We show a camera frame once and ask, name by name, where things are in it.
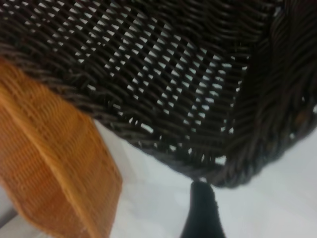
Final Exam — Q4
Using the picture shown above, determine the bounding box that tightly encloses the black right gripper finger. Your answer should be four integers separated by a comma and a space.
179, 181, 225, 238

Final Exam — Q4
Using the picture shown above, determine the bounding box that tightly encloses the orange-brown woven basket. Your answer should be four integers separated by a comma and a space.
0, 56, 123, 238

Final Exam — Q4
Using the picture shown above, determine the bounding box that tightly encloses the dark brown woven basket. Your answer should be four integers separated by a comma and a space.
0, 0, 317, 190

